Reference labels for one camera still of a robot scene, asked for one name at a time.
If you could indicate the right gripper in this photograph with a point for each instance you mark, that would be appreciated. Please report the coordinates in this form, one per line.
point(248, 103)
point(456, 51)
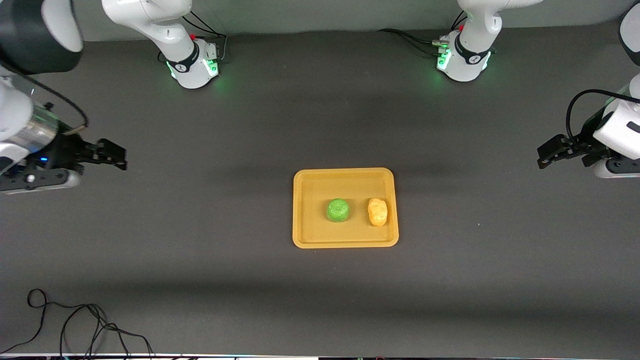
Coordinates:
point(66, 151)

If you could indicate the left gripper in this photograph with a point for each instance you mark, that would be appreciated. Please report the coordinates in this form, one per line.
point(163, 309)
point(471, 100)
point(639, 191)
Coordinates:
point(583, 143)

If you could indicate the yellow potato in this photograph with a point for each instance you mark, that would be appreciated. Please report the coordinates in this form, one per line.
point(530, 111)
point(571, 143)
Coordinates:
point(377, 212)

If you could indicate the green apple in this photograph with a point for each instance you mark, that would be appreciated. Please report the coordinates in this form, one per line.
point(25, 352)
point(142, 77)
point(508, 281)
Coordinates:
point(338, 210)

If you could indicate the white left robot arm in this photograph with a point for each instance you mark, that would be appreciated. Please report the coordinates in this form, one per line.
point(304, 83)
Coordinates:
point(475, 35)

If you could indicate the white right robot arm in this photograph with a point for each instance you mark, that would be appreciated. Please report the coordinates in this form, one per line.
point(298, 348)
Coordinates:
point(165, 30)

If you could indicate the yellow plastic tray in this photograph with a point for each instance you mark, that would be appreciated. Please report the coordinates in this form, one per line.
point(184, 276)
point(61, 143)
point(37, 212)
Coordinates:
point(310, 225)

